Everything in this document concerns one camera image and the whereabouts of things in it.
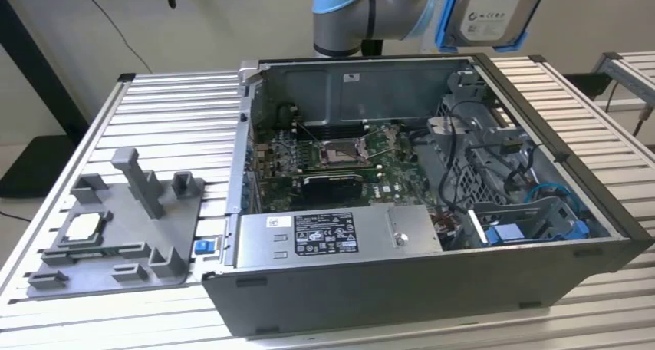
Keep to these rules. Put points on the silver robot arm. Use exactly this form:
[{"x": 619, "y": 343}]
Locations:
[{"x": 348, "y": 20}]

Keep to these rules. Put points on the thin locking lever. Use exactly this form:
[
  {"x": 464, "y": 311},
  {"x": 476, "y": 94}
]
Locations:
[{"x": 312, "y": 132}]

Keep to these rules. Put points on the black box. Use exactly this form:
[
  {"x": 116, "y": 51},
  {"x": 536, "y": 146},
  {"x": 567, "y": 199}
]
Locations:
[{"x": 588, "y": 83}]

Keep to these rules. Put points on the black table end cap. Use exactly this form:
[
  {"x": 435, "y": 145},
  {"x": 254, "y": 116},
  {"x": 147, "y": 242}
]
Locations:
[
  {"x": 538, "y": 58},
  {"x": 126, "y": 77}
]

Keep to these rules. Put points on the blue carrier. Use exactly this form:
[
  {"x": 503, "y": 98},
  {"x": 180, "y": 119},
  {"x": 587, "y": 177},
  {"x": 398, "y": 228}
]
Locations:
[{"x": 503, "y": 235}]

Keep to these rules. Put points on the hard disk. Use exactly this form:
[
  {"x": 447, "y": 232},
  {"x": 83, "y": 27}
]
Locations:
[{"x": 486, "y": 20}]

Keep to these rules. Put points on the grey parts rack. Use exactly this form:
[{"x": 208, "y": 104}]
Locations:
[{"x": 128, "y": 235}]

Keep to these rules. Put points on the silver power supply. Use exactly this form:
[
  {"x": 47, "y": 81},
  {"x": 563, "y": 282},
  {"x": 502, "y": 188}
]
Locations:
[{"x": 266, "y": 242}]

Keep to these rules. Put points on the black RAM slots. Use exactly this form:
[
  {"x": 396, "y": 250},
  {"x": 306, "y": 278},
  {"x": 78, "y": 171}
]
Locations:
[{"x": 332, "y": 124}]

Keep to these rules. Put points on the grey metal drive cage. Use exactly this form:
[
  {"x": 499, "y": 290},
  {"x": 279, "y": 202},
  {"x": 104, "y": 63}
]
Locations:
[{"x": 480, "y": 173}]

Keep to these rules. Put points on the green motherboard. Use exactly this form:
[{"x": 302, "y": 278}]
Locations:
[{"x": 404, "y": 181}]

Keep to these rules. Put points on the black stand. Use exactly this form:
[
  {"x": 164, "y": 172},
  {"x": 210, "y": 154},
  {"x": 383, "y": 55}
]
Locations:
[{"x": 36, "y": 166}]

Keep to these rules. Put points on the black graphics card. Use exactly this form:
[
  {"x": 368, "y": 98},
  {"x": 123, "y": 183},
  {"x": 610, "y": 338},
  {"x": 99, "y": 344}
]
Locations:
[{"x": 332, "y": 190}]

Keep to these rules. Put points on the open black PC case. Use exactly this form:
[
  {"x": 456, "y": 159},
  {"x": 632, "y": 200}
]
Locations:
[{"x": 383, "y": 300}]

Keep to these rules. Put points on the green RAM stick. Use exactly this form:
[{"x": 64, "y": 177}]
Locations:
[{"x": 102, "y": 249}]

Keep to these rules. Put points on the silver CPU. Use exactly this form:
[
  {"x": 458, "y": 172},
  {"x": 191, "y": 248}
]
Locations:
[{"x": 84, "y": 227}]

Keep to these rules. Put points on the grey disk bay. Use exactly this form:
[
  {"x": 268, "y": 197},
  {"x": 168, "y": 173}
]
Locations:
[{"x": 542, "y": 219}]

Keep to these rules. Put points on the CPU socket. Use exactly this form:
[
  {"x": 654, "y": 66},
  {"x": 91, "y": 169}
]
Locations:
[{"x": 340, "y": 152}]

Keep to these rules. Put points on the blue case latch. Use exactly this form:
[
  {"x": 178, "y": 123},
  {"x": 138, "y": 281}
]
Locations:
[{"x": 204, "y": 247}]

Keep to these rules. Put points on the metal slat side table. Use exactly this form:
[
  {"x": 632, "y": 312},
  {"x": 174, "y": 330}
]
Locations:
[{"x": 639, "y": 64}]

